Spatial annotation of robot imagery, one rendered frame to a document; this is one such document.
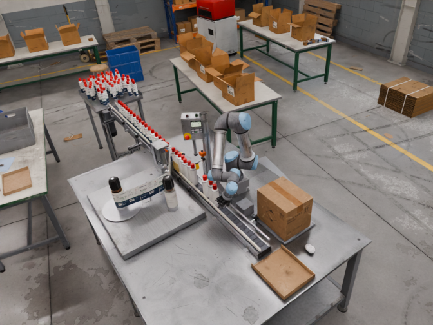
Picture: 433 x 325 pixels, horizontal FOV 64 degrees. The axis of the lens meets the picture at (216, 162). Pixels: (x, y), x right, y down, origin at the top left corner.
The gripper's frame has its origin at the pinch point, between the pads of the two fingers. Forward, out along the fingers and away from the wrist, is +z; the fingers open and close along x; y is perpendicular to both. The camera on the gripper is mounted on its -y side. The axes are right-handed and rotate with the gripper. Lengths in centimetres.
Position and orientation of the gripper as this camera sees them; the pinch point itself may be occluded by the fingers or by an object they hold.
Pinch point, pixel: (222, 205)
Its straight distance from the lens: 260.4
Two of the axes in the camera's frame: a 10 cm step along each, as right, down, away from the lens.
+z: -2.2, 4.8, 8.5
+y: -8.2, 3.8, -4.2
